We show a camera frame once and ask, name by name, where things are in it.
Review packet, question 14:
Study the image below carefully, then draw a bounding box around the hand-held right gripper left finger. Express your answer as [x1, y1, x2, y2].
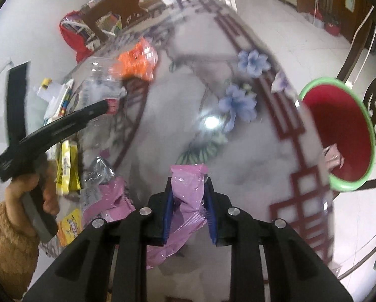
[24, 176, 176, 302]

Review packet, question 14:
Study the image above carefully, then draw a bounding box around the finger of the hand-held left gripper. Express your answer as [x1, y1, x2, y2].
[48, 99, 111, 143]

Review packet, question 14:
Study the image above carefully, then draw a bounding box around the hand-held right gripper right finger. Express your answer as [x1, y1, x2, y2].
[205, 178, 354, 302]

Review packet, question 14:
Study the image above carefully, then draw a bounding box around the pink plastic wrapper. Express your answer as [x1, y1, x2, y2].
[145, 164, 209, 270]

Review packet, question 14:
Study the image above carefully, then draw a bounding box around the clear crushed plastic bottle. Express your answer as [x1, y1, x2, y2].
[65, 56, 127, 123]

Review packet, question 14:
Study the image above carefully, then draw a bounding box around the red bin with green rim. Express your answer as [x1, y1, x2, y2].
[296, 77, 376, 192]

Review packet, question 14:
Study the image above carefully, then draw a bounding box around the person's left forearm brown sleeve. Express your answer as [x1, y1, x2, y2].
[0, 201, 39, 299]

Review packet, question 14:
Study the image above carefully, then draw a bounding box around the person's left hand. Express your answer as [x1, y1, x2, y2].
[5, 163, 59, 234]

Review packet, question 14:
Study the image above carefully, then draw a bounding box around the colourful striped packet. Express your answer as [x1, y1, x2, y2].
[43, 80, 76, 123]

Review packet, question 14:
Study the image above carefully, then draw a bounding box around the small white bottle yellow cap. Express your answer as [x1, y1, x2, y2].
[37, 78, 65, 101]

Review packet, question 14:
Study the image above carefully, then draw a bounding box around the silver foil wrapper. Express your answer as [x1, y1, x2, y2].
[82, 157, 116, 186]

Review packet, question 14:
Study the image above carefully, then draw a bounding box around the pink packet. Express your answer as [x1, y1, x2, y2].
[81, 178, 137, 227]

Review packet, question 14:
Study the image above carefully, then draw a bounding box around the orange snack bag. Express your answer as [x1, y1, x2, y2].
[109, 38, 159, 81]

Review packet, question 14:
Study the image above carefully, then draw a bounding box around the red bag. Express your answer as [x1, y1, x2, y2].
[59, 11, 96, 63]

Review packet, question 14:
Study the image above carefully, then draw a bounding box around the yellow orange printed packet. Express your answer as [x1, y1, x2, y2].
[56, 209, 83, 247]

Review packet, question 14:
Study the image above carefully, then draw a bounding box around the floral printed tablecloth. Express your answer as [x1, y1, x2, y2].
[37, 0, 337, 302]

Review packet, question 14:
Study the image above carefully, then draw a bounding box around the small pink wrapper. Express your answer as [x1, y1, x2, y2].
[323, 144, 345, 170]

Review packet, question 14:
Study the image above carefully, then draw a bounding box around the red bucket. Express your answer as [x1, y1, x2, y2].
[325, 21, 341, 37]

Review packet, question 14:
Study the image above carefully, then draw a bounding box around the white beaded cord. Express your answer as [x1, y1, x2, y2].
[352, 6, 376, 79]

